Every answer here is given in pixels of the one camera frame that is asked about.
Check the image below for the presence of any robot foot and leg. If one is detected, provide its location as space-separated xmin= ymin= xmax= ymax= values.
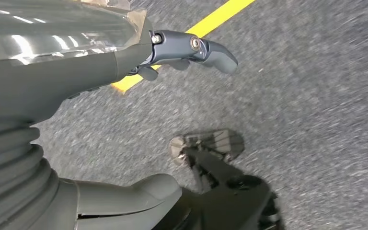
xmin=152 ymin=128 xmax=285 ymax=230

